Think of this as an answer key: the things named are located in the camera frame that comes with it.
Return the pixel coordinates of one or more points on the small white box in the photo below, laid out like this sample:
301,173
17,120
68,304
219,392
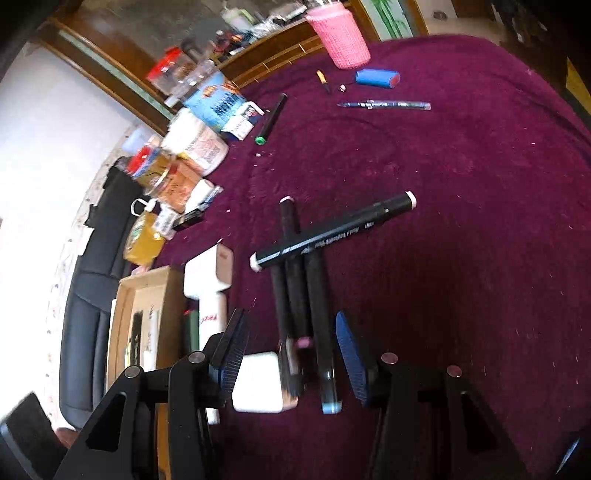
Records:
242,122

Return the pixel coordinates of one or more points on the clear plastic container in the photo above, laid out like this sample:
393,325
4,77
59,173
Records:
198,76

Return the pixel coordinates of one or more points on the black marker white caps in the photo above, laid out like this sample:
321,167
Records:
323,235

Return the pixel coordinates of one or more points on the glass jar red lid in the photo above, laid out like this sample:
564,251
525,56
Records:
159,170

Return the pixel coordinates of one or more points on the small white labelled packet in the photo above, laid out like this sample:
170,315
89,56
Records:
166,224

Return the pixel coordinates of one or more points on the black marker pink caps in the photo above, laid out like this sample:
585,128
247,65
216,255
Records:
295,295

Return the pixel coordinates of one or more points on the white blue packet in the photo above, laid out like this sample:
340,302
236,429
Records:
203,194

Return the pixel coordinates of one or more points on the blue white box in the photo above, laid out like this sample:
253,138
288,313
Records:
214,104

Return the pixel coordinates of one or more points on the pink knitted cup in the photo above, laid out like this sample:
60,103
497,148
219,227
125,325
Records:
341,37

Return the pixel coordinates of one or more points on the white power adapter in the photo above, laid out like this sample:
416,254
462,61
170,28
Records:
258,383
203,272

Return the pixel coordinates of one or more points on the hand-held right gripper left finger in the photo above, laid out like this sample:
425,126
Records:
231,355

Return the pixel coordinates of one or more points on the blue pen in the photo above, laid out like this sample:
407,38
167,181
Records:
392,105

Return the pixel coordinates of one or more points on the white pump bottle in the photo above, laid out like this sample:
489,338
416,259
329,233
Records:
233,21

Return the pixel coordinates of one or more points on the brown cardboard box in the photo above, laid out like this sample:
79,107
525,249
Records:
161,286

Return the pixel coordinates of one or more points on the framed green picture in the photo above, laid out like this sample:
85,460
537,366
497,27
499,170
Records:
392,18

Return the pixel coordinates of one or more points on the small orange black stick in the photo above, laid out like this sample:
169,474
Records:
322,78

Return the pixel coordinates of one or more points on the yellow jar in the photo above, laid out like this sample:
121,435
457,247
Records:
141,242

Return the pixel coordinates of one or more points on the black marker green cap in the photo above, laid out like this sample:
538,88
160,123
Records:
274,115

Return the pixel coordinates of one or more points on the magenta plush cloth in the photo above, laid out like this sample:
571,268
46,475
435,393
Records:
438,184

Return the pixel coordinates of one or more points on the small black box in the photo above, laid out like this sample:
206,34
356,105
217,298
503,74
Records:
187,220

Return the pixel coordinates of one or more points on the black pen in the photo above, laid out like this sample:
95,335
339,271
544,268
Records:
136,332

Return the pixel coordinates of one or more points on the clear container red lid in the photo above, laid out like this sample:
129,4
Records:
168,69

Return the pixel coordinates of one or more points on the black marker blue cap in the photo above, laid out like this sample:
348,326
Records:
318,314

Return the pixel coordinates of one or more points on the dark green marker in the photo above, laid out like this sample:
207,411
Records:
191,330

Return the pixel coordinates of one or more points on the blue battery pack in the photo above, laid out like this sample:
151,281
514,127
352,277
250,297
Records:
374,77

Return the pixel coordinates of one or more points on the orange packet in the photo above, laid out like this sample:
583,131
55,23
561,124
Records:
182,182

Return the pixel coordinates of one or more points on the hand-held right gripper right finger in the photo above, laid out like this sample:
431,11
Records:
351,355

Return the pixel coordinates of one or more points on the black sofa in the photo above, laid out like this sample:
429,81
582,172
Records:
87,314

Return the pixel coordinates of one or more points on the white labelled jar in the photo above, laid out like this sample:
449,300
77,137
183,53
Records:
198,145

